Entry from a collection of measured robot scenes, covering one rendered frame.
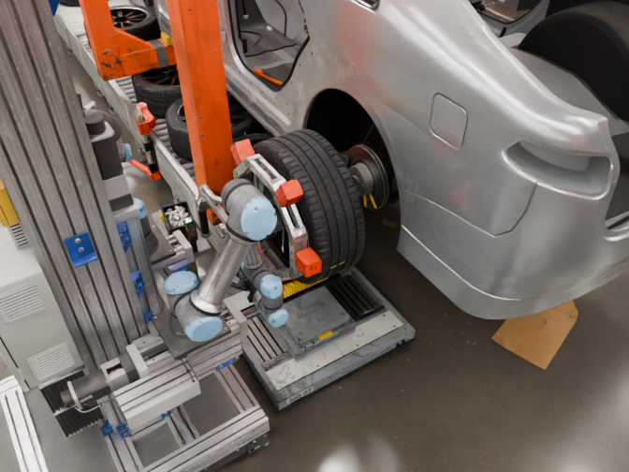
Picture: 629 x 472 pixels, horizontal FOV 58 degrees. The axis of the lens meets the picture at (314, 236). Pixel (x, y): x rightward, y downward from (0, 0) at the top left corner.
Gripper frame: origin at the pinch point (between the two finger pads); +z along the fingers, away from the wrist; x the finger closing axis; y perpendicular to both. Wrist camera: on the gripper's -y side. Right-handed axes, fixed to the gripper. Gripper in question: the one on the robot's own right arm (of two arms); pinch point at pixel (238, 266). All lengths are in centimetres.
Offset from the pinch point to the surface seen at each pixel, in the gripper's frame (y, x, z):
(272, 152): 33.3, -28.8, 20.1
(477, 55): 86, -72, -38
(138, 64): -24, -41, 256
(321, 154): 34, -44, 8
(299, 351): -67, -25, -5
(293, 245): 8.9, -20.5, -9.6
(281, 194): 29.2, -20.4, -1.5
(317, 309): -61, -44, 9
